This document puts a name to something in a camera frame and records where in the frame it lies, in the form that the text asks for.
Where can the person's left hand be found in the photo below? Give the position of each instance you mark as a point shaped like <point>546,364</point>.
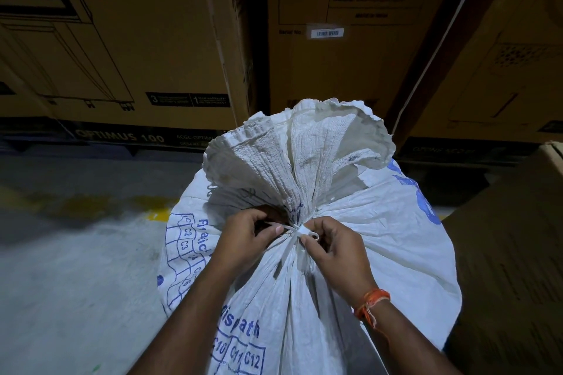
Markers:
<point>235,245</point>

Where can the person's right hand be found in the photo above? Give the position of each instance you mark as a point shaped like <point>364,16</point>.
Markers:
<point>345,260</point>

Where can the white woven sack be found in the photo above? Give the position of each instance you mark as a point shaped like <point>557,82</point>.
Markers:
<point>396,256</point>

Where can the white plastic zip tie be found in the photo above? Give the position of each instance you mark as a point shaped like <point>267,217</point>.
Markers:
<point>303,229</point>

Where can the person's right forearm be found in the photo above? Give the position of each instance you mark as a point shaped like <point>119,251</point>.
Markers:
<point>404,344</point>

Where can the person's left forearm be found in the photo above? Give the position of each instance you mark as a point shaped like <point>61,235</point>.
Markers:
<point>184,326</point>

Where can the small brown cardboard box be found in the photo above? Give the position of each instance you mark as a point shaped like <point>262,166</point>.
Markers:
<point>506,278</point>

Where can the large carton with text panel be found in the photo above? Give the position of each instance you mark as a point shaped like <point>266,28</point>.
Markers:
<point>352,71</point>

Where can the white barcode sticker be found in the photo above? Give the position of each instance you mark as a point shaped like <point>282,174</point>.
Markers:
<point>327,33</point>

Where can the large carton with fan drawing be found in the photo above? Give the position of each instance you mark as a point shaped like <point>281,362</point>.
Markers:
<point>488,80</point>

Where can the large carton with cabinet drawing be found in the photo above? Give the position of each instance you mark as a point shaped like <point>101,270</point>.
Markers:
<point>145,23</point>

